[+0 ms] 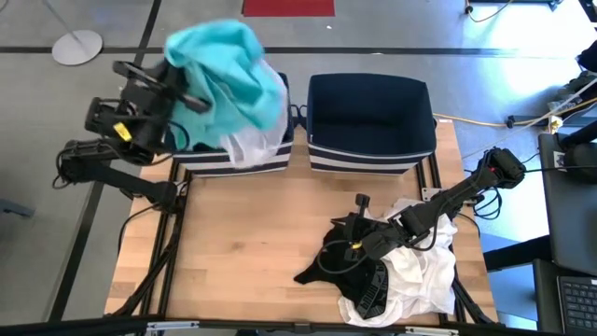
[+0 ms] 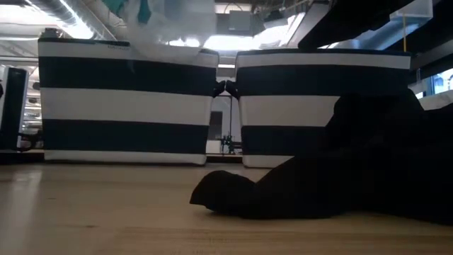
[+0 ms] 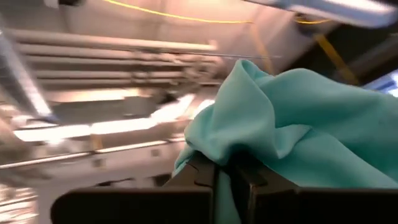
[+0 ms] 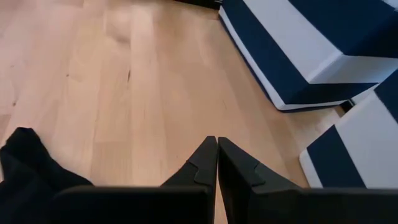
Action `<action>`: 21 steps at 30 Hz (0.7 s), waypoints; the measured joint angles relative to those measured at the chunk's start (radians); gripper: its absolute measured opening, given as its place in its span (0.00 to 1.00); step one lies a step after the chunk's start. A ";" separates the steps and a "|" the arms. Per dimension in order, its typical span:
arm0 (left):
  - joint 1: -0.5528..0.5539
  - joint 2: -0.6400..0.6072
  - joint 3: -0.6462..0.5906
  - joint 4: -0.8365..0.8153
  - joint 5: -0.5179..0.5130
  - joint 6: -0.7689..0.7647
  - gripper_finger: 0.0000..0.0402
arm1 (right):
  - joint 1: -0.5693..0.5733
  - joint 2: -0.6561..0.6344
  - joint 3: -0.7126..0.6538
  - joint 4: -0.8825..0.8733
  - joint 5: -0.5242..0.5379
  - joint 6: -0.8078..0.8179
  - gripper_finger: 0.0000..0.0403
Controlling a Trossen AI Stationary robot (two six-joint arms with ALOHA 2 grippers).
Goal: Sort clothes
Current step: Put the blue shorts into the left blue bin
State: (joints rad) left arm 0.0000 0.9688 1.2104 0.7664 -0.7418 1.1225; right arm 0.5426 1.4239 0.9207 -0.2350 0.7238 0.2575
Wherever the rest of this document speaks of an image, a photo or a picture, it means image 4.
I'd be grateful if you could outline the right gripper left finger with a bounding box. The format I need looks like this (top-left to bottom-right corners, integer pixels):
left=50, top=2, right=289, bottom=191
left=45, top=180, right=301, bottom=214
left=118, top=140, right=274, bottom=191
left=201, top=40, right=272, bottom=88
left=51, top=135, right=218, bottom=224

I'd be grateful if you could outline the black garment printed waistband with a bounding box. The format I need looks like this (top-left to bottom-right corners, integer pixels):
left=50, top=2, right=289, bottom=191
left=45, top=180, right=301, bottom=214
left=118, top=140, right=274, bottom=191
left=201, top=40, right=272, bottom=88
left=0, top=126, right=93, bottom=224

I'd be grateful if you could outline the navy white-striped fabric bin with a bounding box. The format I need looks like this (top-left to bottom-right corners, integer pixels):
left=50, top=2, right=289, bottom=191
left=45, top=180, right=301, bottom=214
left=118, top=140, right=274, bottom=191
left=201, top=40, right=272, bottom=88
left=218, top=0, right=398, bottom=113
left=298, top=68, right=398, bottom=190

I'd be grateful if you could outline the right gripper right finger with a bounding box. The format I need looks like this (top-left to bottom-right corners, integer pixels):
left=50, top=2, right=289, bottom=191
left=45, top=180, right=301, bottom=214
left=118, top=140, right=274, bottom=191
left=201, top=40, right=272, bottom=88
left=218, top=136, right=398, bottom=224

